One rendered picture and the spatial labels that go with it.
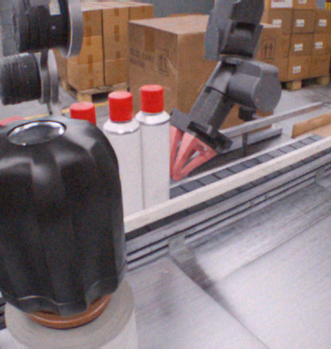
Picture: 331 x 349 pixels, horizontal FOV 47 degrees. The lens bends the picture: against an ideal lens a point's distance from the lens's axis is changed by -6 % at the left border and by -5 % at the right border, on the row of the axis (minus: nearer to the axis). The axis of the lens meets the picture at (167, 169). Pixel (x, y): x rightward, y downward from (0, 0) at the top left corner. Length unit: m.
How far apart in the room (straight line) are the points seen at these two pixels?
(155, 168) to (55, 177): 0.43
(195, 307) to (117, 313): 0.26
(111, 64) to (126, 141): 3.37
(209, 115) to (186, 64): 0.25
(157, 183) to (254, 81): 0.21
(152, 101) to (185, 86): 0.31
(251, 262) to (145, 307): 0.22
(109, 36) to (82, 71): 0.41
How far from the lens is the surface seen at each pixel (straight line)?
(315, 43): 4.57
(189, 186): 0.72
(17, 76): 1.43
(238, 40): 0.63
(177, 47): 0.83
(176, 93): 0.86
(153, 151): 0.58
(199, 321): 0.49
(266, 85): 0.59
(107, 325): 0.24
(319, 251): 0.69
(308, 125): 1.14
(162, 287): 0.52
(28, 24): 0.96
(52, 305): 0.21
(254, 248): 0.67
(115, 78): 3.95
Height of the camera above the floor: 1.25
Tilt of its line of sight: 29 degrees down
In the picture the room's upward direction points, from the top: straight up
